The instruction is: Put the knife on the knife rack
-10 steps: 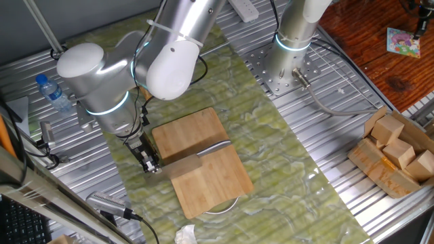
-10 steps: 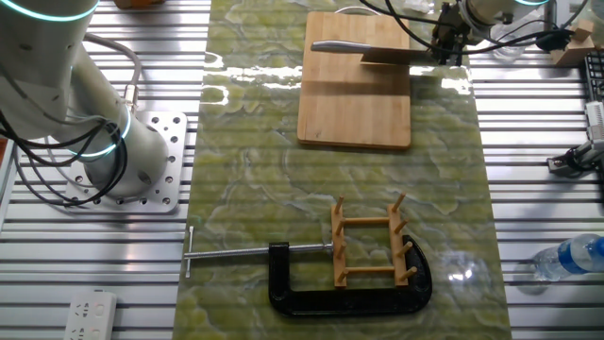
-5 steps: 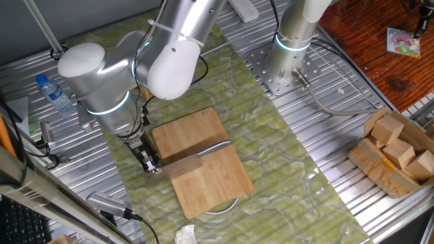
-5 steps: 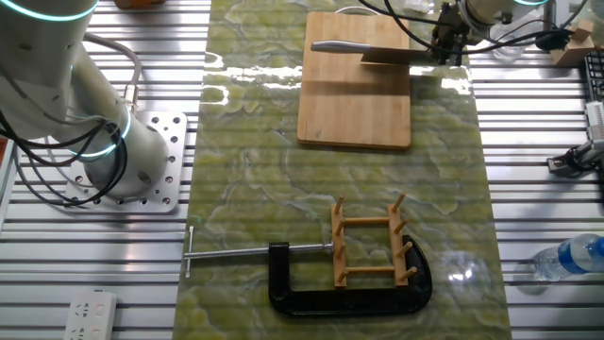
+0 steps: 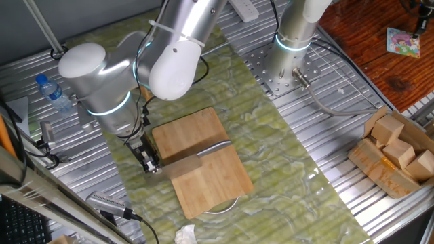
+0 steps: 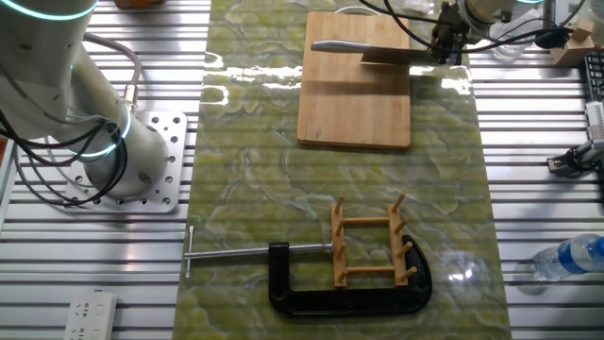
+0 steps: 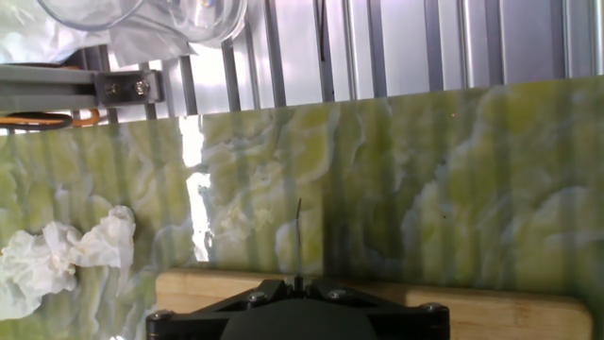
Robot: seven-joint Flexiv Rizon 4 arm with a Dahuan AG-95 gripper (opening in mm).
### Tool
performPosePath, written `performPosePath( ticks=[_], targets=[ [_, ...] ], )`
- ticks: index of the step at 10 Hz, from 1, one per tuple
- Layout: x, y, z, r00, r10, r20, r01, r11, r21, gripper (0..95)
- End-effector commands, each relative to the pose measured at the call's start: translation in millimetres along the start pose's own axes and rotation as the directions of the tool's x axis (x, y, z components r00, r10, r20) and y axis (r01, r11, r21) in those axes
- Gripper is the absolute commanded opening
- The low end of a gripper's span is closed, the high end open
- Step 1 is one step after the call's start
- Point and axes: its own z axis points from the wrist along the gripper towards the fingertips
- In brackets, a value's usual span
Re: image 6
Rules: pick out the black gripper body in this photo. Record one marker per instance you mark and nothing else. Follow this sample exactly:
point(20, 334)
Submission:
point(450, 33)

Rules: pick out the steel cleaver knife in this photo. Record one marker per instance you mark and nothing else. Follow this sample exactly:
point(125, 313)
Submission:
point(340, 46)

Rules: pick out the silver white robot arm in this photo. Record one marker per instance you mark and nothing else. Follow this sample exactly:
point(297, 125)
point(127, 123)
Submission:
point(38, 71)

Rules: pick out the wooden peg knife rack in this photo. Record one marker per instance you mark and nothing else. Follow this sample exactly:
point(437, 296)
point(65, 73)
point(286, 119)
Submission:
point(395, 245)

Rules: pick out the light wooden block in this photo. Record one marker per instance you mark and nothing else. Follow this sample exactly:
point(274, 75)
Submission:
point(566, 54)

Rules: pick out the bamboo cutting board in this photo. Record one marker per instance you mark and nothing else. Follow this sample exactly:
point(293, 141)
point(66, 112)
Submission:
point(354, 108)

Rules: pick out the small light wooden cube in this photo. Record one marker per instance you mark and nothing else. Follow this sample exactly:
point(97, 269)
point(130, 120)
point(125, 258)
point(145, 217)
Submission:
point(582, 29)

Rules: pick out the black keyboard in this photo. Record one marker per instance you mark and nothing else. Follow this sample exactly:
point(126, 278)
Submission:
point(595, 75)

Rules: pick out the green marble pattern mat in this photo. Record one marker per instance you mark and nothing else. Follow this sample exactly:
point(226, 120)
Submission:
point(259, 179)

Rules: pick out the clear water bottle blue label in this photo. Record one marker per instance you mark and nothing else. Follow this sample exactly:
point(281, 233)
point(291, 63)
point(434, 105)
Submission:
point(571, 257)

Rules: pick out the black C-clamp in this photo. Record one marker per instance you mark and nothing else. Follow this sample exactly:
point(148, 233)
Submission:
point(349, 307)

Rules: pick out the aluminium robot mounting plate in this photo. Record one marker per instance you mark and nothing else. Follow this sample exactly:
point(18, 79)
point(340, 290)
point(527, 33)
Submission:
point(172, 156)

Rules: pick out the white power strip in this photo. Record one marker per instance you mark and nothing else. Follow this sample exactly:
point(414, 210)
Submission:
point(89, 316)

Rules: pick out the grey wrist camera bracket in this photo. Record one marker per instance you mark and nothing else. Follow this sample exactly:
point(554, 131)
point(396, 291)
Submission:
point(554, 38)

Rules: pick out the silver ribbed camera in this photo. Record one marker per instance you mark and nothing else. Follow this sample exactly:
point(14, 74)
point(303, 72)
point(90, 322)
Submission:
point(597, 120)

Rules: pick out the small grey clamped camera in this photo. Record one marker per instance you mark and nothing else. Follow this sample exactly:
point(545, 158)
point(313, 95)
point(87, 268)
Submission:
point(580, 158)

